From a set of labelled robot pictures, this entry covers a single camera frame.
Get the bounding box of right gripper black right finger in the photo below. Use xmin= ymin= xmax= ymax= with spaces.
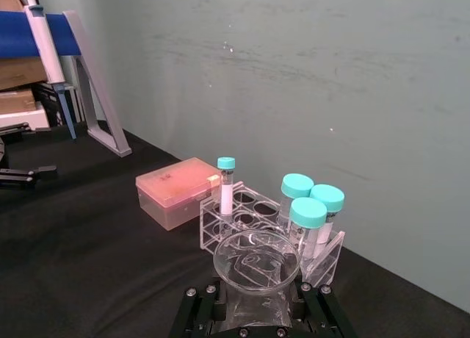
xmin=292 ymin=282 xmax=359 ymax=338

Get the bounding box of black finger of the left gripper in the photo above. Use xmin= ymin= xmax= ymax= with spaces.
xmin=0 ymin=121 xmax=53 ymax=145
xmin=0 ymin=164 xmax=58 ymax=190

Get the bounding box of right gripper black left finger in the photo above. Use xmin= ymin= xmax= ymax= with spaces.
xmin=167 ymin=284 xmax=226 ymax=338

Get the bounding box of clear round petri dish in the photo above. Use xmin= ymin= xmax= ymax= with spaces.
xmin=212 ymin=229 xmax=299 ymax=298

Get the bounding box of white flat box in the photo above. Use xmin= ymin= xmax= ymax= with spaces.
xmin=0 ymin=107 xmax=51 ymax=130

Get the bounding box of brown cardboard box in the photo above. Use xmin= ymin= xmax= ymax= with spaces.
xmin=0 ymin=87 xmax=38 ymax=115
xmin=0 ymin=56 xmax=49 ymax=92

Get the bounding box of black patterned box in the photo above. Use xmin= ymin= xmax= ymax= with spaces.
xmin=32 ymin=82 xmax=86 ymax=129

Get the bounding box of clear acrylic tube rack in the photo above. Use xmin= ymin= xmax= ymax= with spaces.
xmin=198 ymin=181 xmax=347 ymax=286

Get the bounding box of grey pipette stand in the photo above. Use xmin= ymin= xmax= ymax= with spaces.
xmin=62 ymin=10 xmax=133 ymax=158

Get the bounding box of grey and blue pipette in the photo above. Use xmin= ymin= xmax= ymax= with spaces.
xmin=20 ymin=0 xmax=79 ymax=141

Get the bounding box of wide tube with teal cap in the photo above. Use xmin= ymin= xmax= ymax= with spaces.
xmin=287 ymin=197 xmax=328 ymax=262
xmin=275 ymin=173 xmax=316 ymax=231
xmin=310 ymin=184 xmax=346 ymax=251

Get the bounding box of black table cloth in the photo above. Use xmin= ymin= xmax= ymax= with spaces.
xmin=0 ymin=121 xmax=470 ymax=338

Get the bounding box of slim tube with teal cap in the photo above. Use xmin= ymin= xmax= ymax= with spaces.
xmin=216 ymin=156 xmax=236 ymax=216

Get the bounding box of pink translucent tip box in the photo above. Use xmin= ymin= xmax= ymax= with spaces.
xmin=134 ymin=157 xmax=223 ymax=232

